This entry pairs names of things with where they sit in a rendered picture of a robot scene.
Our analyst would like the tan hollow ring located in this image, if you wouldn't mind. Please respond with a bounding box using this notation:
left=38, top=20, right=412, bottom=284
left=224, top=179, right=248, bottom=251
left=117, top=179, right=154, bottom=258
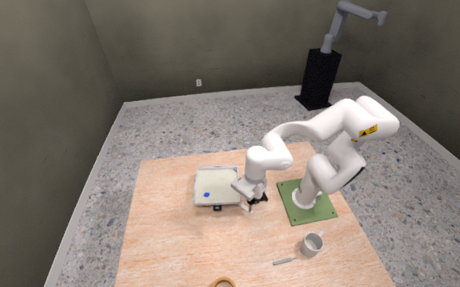
left=212, top=277, right=235, bottom=287

